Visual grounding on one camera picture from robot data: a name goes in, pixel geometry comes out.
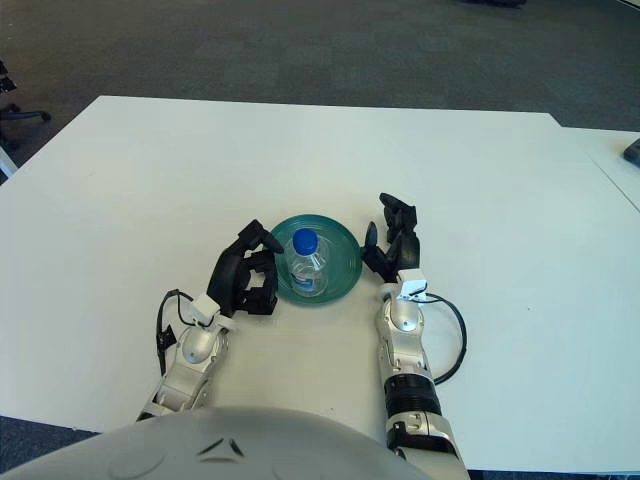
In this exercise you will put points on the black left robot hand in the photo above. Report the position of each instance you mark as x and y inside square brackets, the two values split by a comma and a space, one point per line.
[227, 275]

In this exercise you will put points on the dark device on adjacent table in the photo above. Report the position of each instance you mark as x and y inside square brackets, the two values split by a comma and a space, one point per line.
[634, 152]

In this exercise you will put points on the white side table leg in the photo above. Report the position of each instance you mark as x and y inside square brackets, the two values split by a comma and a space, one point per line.
[6, 160]

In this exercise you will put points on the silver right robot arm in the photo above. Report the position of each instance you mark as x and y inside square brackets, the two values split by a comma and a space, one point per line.
[405, 320]

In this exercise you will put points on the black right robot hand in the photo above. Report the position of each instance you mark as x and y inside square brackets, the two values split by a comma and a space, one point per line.
[407, 252]

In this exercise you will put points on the grey robot torso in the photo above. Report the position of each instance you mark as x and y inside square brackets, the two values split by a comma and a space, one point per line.
[200, 450]

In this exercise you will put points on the white adjacent table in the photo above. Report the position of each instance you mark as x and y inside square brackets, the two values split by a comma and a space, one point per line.
[610, 150]

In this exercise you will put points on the green ribbed plate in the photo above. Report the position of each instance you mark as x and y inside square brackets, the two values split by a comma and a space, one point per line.
[345, 260]

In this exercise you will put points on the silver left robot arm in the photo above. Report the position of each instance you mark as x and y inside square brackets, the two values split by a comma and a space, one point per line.
[197, 345]

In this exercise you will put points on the black office chair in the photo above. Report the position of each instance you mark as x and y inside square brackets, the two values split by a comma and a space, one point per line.
[22, 116]

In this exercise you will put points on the clear bottle with blue cap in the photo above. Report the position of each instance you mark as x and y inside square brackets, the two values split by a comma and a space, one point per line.
[307, 270]

